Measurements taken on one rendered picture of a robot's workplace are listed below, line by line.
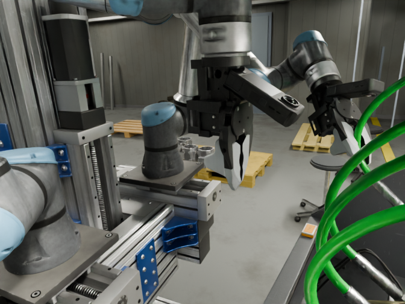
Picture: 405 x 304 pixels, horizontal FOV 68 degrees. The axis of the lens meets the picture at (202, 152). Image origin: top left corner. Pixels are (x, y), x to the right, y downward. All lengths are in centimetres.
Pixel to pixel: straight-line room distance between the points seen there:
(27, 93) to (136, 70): 781
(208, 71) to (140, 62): 806
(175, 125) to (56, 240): 53
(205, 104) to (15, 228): 33
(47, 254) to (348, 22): 574
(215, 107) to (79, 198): 57
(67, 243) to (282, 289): 46
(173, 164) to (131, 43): 771
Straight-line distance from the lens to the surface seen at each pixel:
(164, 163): 101
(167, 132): 99
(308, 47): 81
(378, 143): 46
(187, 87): 105
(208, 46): 44
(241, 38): 43
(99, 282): 73
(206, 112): 46
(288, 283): 73
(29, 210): 56
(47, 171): 64
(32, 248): 69
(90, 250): 72
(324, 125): 73
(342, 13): 601
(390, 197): 69
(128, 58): 873
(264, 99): 42
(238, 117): 44
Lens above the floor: 143
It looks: 18 degrees down
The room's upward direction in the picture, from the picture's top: 2 degrees counter-clockwise
